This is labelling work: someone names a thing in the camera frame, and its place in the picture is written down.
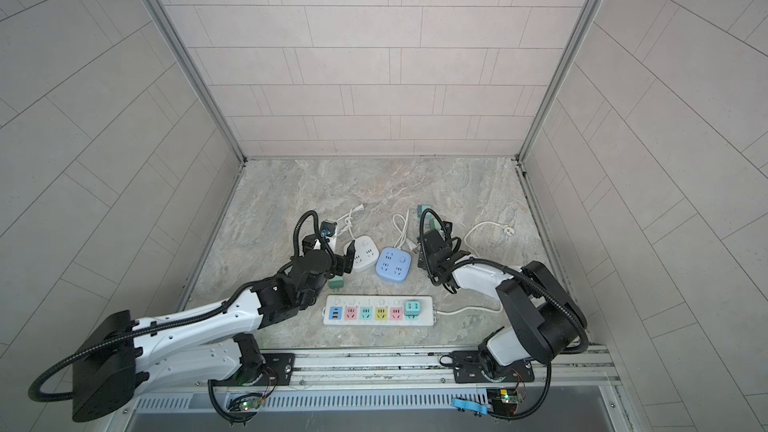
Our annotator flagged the blue square socket cube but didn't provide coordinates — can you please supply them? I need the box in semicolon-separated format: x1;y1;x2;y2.
375;247;412;284

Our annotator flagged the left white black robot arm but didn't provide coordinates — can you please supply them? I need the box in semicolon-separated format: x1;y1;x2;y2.
27;241;356;423

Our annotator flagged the white cube socket cable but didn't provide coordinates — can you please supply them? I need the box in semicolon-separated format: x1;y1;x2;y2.
333;203;366;239

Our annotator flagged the right circuit board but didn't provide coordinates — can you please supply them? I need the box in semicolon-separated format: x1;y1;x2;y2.
486;388;525;417

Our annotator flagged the blue clip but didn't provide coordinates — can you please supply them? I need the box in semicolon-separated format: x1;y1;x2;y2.
452;398;489;416

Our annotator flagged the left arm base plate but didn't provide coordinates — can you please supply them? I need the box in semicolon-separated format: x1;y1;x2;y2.
212;353;296;387

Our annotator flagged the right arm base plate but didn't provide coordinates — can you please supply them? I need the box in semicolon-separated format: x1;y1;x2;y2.
439;350;535;384

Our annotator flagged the aluminium mounting rail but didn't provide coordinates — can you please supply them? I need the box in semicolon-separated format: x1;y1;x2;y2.
122;344;622;395

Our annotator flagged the white power strip cable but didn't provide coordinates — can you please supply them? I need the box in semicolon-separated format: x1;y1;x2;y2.
433;220;517;317

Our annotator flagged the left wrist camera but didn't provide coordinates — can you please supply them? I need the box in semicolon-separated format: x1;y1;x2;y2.
302;221;337;252

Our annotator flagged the white square socket cube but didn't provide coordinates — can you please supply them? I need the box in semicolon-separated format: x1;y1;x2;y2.
352;235;380;273

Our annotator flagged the circuit board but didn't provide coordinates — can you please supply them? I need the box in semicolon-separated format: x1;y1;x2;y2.
486;388;525;417
228;393;264;414

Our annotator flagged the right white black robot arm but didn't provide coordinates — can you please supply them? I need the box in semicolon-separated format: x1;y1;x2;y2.
418;230;589;380

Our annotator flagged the left circuit board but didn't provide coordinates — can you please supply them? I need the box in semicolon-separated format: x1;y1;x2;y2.
228;393;264;414

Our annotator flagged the green charger plug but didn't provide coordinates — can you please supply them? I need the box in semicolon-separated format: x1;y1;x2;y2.
328;277;344;290

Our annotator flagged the white multicolour power strip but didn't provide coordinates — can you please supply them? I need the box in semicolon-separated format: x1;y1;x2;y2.
323;295;435;327

